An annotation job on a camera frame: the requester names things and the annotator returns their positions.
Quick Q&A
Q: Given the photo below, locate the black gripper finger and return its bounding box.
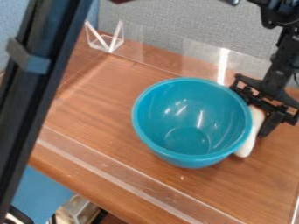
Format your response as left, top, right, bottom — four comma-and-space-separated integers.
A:
258, 111, 285, 138

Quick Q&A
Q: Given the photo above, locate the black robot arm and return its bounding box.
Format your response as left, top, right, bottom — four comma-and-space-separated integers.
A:
0, 0, 299, 224

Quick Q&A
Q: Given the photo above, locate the clear acrylic front barrier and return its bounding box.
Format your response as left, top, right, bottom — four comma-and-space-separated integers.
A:
32, 127, 243, 224

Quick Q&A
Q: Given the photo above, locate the blue plastic bowl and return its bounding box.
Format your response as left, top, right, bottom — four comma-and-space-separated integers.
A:
131, 78, 253, 169

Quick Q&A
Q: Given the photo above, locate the black object bottom left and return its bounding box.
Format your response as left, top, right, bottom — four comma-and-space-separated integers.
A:
4, 206, 34, 224

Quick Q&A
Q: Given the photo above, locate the clear acrylic back barrier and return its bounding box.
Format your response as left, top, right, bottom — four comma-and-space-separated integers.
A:
114, 22, 270, 86

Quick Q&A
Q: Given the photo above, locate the clear acrylic barrier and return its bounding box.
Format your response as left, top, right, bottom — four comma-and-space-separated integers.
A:
114, 22, 270, 86
32, 127, 243, 224

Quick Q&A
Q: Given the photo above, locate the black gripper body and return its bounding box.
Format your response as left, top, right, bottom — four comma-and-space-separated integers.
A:
230, 73, 299, 125

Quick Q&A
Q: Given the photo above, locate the white toy mushroom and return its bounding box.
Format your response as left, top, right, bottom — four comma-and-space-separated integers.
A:
235, 105, 266, 158

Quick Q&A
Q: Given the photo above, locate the metal frame under table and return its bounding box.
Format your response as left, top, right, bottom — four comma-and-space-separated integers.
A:
47, 195, 101, 224

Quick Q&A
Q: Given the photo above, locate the clear acrylic corner bracket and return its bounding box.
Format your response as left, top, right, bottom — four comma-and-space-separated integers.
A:
84, 20, 125, 53

